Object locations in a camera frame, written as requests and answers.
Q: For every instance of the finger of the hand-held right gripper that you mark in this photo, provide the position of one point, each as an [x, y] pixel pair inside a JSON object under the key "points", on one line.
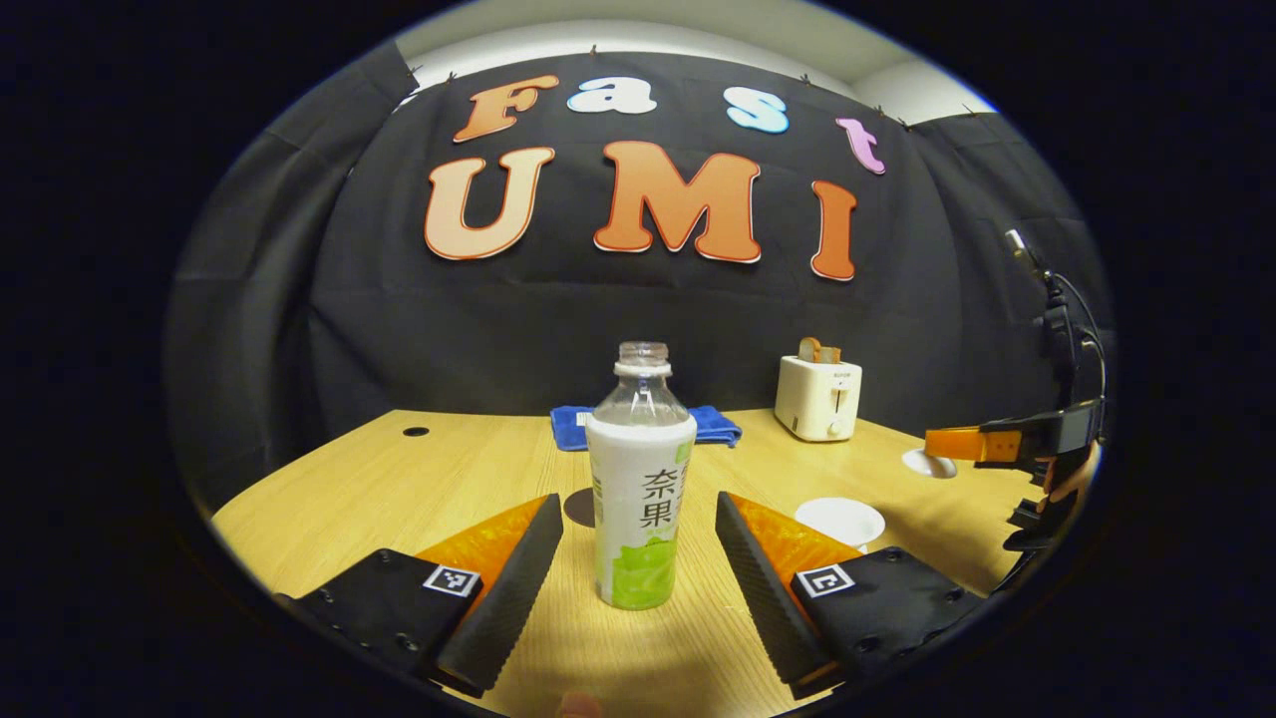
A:
{"points": [[972, 444]]}

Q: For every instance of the brown toast slice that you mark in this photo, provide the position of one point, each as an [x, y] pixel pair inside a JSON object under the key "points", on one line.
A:
{"points": [[808, 349], [831, 354]]}

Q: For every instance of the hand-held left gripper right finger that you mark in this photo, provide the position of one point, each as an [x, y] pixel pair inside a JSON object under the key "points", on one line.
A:
{"points": [[763, 598]]}

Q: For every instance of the blue folded towel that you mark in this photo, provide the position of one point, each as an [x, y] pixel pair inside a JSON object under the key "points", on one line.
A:
{"points": [[570, 429]]}

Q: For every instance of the white saucer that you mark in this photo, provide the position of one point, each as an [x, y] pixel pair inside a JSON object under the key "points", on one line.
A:
{"points": [[865, 546]]}

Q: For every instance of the white toaster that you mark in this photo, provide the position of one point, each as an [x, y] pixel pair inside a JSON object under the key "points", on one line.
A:
{"points": [[815, 399]]}

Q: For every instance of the dark round coaster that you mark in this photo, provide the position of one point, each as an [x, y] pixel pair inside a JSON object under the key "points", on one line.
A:
{"points": [[578, 509]]}

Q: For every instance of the white teacup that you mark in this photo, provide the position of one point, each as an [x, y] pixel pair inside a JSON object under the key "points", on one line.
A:
{"points": [[839, 521]]}

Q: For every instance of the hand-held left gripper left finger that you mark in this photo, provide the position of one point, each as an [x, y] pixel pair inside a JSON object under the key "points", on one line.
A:
{"points": [[508, 598]]}

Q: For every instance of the clear water bottle white label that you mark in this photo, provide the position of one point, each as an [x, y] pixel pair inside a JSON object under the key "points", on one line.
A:
{"points": [[638, 479]]}

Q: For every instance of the black backdrop cloth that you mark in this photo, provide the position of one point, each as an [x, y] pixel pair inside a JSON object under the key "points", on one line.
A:
{"points": [[498, 329]]}

